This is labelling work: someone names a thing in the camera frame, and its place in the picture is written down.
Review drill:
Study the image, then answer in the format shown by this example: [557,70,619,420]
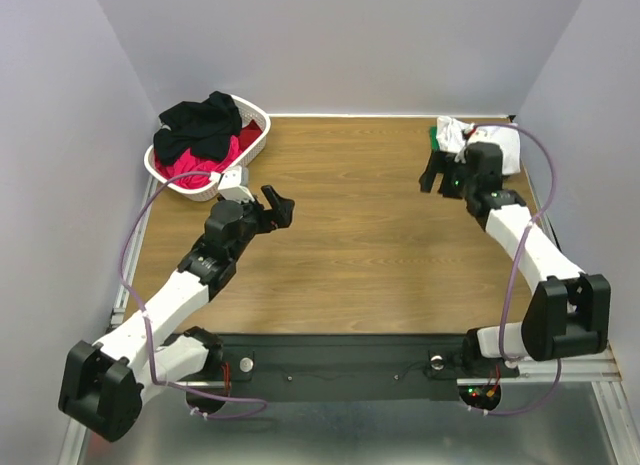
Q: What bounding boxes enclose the aluminium frame rail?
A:
[61,173,620,464]

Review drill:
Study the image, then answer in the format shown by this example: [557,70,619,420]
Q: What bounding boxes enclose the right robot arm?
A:
[419,142,611,375]

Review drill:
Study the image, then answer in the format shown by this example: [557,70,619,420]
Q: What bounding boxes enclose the white t-shirt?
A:
[436,116,521,177]

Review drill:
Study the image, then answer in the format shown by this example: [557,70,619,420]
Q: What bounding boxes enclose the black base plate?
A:
[186,328,518,402]

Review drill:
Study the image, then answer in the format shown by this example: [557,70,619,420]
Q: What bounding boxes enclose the black t-shirt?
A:
[153,91,242,166]

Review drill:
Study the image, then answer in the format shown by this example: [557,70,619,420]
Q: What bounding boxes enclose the white plastic basket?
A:
[168,95,271,202]

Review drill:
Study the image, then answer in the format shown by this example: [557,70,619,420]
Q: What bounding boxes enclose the dark red t-shirt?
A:
[238,120,262,152]

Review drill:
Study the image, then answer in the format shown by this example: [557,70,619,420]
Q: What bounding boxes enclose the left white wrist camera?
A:
[210,166,252,201]

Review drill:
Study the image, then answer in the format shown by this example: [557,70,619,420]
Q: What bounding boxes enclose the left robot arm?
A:
[58,185,295,442]

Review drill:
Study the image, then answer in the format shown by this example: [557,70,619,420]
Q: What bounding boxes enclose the folded green t-shirt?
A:
[429,126,440,151]

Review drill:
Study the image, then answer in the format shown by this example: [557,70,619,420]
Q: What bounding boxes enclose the pink t-shirt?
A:
[154,136,242,190]

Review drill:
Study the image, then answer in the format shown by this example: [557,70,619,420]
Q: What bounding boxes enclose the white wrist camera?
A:
[463,124,488,143]
[210,166,252,201]

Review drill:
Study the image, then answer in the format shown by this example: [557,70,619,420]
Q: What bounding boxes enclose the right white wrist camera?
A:
[463,124,488,143]

